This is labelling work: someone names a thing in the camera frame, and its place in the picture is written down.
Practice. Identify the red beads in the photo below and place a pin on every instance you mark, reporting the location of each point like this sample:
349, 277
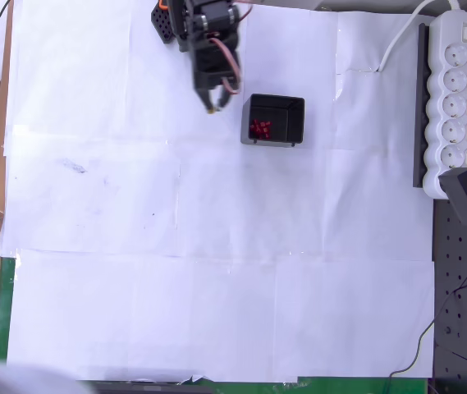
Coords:
260, 128

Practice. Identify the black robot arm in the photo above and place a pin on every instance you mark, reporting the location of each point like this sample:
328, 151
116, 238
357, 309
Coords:
212, 18

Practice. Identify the black plastic box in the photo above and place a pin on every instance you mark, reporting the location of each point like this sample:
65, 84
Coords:
296, 119

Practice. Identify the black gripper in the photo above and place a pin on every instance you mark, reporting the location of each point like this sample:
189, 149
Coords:
208, 83

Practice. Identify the blurry grey object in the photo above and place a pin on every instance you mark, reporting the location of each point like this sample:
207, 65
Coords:
15, 377

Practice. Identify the green cutting mat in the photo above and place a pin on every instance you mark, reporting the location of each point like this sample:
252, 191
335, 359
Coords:
3, 312

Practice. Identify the white paper sheet cover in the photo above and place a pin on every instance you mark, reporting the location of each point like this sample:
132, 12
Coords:
216, 246

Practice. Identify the black tray under power strip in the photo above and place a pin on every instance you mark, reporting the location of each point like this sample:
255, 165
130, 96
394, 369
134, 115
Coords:
421, 123

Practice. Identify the white power strip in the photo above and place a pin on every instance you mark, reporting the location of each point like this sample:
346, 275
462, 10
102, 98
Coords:
452, 123

